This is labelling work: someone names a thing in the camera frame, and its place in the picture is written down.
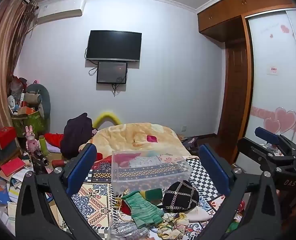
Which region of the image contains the green bottle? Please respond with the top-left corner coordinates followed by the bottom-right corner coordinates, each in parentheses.
top-left (38, 135), bottom-right (47, 156)

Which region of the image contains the black wall television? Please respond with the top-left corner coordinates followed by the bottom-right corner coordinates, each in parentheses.
top-left (86, 30), bottom-right (142, 63)

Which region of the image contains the yellow and green cloth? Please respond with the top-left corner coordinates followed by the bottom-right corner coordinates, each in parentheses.
top-left (140, 189), bottom-right (164, 202)

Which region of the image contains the pile of papers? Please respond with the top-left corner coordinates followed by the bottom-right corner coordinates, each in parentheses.
top-left (7, 169), bottom-right (36, 206)

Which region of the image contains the red garment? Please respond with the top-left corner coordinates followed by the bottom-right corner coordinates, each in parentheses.
top-left (44, 133), bottom-right (65, 147)

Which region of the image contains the red cloth in box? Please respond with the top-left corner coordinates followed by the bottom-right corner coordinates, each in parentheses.
top-left (115, 154), bottom-right (136, 168)

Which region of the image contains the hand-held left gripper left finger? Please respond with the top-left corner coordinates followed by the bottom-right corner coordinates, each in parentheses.
top-left (15, 143), bottom-right (106, 240)

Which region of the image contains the clear plastic storage box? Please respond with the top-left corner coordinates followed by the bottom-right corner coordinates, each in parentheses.
top-left (112, 150), bottom-right (193, 196)

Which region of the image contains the red bottle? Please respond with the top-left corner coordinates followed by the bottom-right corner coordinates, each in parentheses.
top-left (51, 159), bottom-right (68, 168)

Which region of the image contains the small red cloth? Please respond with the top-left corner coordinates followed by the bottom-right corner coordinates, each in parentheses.
top-left (120, 204), bottom-right (132, 216)

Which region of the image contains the yellow foam tube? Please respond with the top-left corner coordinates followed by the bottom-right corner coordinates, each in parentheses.
top-left (92, 111), bottom-right (121, 129)

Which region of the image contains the grey plush toy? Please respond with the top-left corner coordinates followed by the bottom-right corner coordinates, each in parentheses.
top-left (26, 83), bottom-right (51, 119)

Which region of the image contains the purple bag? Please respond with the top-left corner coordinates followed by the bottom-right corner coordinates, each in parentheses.
top-left (183, 137), bottom-right (197, 151)

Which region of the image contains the dark grey box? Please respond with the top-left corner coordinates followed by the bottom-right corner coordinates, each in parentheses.
top-left (0, 140), bottom-right (20, 159)

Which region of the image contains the silver sequined pouch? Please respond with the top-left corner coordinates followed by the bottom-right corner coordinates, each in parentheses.
top-left (108, 221), bottom-right (150, 240)

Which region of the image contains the brown striped curtain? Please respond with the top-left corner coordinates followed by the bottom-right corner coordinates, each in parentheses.
top-left (0, 0), bottom-right (39, 142)

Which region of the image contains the wooden overhead cabinet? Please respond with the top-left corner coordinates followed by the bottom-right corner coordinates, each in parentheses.
top-left (197, 0), bottom-right (296, 43)

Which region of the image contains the blue printed packet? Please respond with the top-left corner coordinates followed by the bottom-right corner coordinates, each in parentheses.
top-left (0, 178), bottom-right (10, 207)

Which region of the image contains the peach floral blanket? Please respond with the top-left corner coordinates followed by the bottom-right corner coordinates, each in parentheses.
top-left (90, 122), bottom-right (191, 161)

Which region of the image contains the red notebook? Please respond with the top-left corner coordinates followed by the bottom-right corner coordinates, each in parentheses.
top-left (0, 157), bottom-right (26, 177)

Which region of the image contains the white cloth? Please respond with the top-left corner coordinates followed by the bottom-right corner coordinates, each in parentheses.
top-left (187, 206), bottom-right (214, 222)

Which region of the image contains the black telescope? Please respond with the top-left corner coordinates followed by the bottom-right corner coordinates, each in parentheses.
top-left (31, 149), bottom-right (50, 166)

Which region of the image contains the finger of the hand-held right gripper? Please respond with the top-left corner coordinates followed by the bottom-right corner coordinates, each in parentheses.
top-left (237, 137), bottom-right (296, 173)
top-left (254, 127), bottom-right (296, 155)

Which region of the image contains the pink rabbit figure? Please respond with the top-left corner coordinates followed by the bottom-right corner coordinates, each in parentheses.
top-left (25, 125), bottom-right (40, 153)

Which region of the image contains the brown wooden door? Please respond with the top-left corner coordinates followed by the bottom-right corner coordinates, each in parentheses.
top-left (216, 41), bottom-right (249, 137)

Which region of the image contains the dark purple garment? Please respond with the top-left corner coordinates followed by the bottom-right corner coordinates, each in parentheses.
top-left (60, 113), bottom-right (94, 159)

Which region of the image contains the light patterned cloth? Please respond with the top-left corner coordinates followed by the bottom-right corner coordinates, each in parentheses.
top-left (133, 155), bottom-right (161, 167)

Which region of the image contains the wardrobe door with pink hearts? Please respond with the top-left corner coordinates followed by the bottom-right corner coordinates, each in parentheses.
top-left (234, 7), bottom-right (296, 172)

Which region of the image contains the green paper bag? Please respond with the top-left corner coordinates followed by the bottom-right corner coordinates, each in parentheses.
top-left (12, 109), bottom-right (45, 138)

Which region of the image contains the white air conditioner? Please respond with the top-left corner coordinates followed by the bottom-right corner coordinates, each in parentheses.
top-left (36, 0), bottom-right (86, 26)

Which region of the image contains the green knit glove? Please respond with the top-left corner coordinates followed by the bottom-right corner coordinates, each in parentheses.
top-left (121, 191), bottom-right (165, 228)

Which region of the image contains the patterned bed sheet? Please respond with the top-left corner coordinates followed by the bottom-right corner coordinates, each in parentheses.
top-left (70, 152), bottom-right (239, 240)

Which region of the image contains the black knit hat with chain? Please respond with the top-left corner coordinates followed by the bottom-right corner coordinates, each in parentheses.
top-left (162, 180), bottom-right (200, 212)

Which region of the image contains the floral patterned scarf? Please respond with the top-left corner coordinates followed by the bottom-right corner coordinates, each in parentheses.
top-left (157, 212), bottom-right (189, 239)

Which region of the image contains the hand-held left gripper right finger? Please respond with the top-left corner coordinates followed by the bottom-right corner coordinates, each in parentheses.
top-left (195, 144), bottom-right (283, 240)

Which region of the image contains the small black monitor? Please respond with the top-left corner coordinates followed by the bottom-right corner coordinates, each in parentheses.
top-left (96, 61), bottom-right (128, 84)

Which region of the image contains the red box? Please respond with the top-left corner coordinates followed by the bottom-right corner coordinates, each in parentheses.
top-left (0, 126), bottom-right (17, 149)

